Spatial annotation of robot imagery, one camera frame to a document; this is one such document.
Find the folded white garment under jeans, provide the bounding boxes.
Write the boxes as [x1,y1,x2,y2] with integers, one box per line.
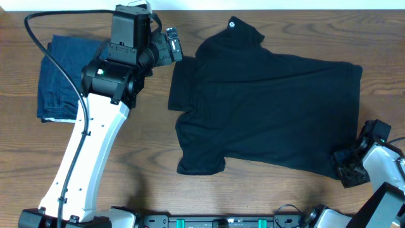
[40,118,76,124]

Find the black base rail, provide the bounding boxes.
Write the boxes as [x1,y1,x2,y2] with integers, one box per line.
[142,214,313,228]

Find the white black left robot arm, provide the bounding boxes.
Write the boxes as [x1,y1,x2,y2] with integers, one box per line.
[18,1,183,227]

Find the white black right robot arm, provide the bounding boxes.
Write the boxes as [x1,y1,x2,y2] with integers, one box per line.
[303,120,404,227]

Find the folded dark blue jeans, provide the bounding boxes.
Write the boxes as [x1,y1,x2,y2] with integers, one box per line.
[37,35,101,120]

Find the black t-shirt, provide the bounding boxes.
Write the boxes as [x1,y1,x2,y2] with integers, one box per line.
[168,17,363,178]

